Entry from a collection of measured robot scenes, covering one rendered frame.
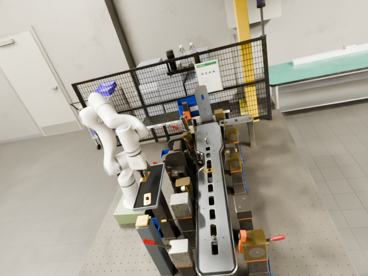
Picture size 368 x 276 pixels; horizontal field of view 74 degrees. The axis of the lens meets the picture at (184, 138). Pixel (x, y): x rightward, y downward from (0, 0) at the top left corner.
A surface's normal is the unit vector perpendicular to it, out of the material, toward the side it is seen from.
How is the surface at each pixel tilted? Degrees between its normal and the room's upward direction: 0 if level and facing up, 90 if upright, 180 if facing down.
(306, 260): 0
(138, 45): 90
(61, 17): 90
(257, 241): 0
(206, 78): 90
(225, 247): 0
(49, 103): 90
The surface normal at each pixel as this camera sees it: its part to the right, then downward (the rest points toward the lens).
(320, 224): -0.25, -0.83
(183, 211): -0.04, 0.53
